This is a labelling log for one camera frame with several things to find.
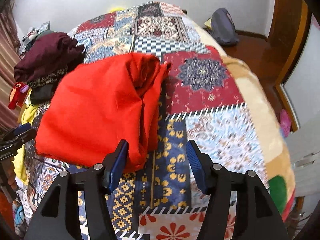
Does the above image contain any black patterned garment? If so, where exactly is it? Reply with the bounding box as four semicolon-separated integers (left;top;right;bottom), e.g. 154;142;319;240
27;67;68;105

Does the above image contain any patchwork patterned bedspread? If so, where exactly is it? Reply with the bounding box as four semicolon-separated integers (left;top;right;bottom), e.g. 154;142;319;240
15;2;270;240

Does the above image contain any red jacket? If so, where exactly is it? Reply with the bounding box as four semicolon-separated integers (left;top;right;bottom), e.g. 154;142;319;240
35;53;171;172

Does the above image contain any red parrot plush toy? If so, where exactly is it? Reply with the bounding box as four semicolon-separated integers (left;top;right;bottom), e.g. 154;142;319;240
8;82;29;110

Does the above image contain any maroon folded garment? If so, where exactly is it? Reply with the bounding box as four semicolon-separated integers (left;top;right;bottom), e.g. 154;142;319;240
14;32;85;82

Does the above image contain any striped curtain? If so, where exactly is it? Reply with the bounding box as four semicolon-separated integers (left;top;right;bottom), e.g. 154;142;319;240
1;3;20;132

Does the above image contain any yellow garment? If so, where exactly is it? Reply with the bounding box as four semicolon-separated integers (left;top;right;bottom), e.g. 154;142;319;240
13;90;39;185

